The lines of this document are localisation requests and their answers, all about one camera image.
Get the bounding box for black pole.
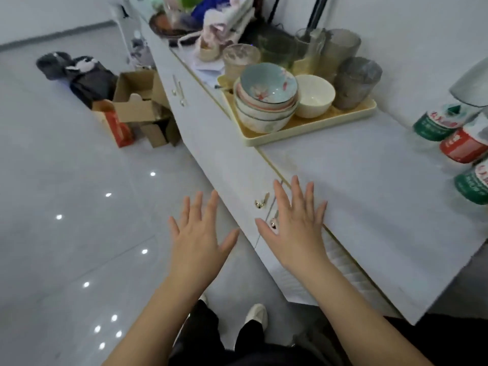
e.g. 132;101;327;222
304;0;331;32

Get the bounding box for small cardboard box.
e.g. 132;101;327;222
139;116;182;148

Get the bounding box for white patterned bowl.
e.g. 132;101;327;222
236;104;299;135

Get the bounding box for pink rimmed bowl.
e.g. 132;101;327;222
233;78;300;115

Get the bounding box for frosted pinkish glass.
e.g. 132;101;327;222
222;43;262;86

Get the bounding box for black bag with white print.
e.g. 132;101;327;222
64;55;119;110

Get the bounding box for person's right hand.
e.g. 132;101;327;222
255;175;328;279

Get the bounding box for person's left forearm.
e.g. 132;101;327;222
102;277;215;366

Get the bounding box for person's left hand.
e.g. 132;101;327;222
168;190;241;298

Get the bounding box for clear drinking glass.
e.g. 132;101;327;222
293;28;327;76

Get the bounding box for pink white cloth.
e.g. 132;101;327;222
195;0;255;62

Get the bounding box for open cardboard box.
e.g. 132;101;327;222
113;69;171;123

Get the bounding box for person's black trousers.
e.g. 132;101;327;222
168;299;488;366

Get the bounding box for dark brown bowl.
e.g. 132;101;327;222
148;10;193;40

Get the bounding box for red packet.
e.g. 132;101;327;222
102;110;135;148

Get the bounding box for yellow plastic tray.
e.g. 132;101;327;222
217;74;378;147

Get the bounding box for green label bottle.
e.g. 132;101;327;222
453;158;488;206
413;102;484;142

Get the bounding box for white paper sheets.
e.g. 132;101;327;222
189;52;226;87

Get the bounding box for plain white bowl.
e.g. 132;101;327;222
294;74;336;119

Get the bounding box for tall grey ribbed glass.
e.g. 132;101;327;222
317;28;362;85

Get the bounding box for silver cabinet handles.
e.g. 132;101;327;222
171;74;188;108

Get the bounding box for red label bottle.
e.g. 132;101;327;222
439;111;488;164

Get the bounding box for blue floral bowl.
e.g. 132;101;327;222
239;62;299;110

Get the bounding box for grey white container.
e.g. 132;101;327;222
449;57;488;108

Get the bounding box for dark green glass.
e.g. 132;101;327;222
258;33;298;71

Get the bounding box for short grey ribbed glass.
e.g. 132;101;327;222
332;56;383;111

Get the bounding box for white cabinet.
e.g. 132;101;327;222
114;0;488;325

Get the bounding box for person's right forearm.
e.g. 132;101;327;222
300;259;435;366

